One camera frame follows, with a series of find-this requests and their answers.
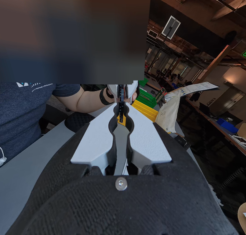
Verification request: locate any plywood table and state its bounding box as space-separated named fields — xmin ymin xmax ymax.
xmin=237 ymin=202 xmax=246 ymax=235

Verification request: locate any black round studded plate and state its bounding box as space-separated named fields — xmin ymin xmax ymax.
xmin=118 ymin=85 xmax=126 ymax=123

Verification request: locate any white desk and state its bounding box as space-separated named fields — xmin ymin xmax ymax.
xmin=0 ymin=108 xmax=195 ymax=235

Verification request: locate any black corrugated hose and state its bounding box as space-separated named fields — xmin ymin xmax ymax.
xmin=219 ymin=167 xmax=246 ymax=191

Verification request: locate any person's blue shirt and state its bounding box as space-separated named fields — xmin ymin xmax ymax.
xmin=0 ymin=82 xmax=81 ymax=167

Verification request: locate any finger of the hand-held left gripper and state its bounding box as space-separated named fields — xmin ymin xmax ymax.
xmin=107 ymin=84 xmax=119 ymax=103
xmin=125 ymin=81 xmax=139 ymax=103

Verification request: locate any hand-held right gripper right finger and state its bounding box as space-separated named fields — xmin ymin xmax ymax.
xmin=126 ymin=102 xmax=172 ymax=175

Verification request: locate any white hanging panel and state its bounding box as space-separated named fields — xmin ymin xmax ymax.
xmin=161 ymin=16 xmax=181 ymax=40

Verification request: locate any black desk edge device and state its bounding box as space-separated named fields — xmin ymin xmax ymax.
xmin=174 ymin=135 xmax=191 ymax=150

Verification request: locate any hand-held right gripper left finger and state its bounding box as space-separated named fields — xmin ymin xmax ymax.
xmin=70 ymin=102 xmax=118 ymax=175

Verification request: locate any white instruction sheet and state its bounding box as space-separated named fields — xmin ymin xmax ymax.
xmin=169 ymin=82 xmax=220 ymax=101

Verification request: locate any long wooden table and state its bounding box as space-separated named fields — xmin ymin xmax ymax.
xmin=185 ymin=99 xmax=246 ymax=155

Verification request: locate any yellow plastic bin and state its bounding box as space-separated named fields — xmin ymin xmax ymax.
xmin=117 ymin=99 xmax=159 ymax=126

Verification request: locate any black wristband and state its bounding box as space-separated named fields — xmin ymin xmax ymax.
xmin=99 ymin=88 xmax=114 ymax=106

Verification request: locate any blue plastic bin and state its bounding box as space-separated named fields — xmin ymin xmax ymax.
xmin=217 ymin=118 xmax=239 ymax=134

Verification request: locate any white paper bag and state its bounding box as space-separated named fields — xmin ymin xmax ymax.
xmin=155 ymin=94 xmax=181 ymax=133

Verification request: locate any white cord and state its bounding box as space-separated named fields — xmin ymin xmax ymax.
xmin=0 ymin=147 xmax=7 ymax=166

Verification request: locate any person's left forearm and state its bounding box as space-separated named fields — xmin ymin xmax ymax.
xmin=55 ymin=86 xmax=108 ymax=113

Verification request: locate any black quilted wrist rest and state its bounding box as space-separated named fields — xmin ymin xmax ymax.
xmin=64 ymin=112 xmax=96 ymax=133

